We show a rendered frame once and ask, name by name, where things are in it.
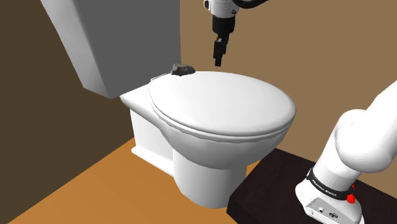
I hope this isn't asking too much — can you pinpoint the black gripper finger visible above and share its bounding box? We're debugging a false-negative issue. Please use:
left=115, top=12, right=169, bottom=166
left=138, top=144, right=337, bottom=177
left=212, top=37, right=230, bottom=67

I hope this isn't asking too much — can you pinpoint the small grey rock-like object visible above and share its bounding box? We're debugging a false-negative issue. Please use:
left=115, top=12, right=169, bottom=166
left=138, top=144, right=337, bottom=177
left=170, top=63, right=197, bottom=77

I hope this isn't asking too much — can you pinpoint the white toilet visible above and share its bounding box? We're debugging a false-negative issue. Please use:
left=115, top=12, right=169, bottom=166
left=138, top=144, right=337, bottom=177
left=40, top=0, right=297, bottom=209

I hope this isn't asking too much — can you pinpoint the dark robot stand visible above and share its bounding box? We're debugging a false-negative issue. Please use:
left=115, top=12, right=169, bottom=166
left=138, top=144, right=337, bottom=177
left=226, top=148, right=397, bottom=224

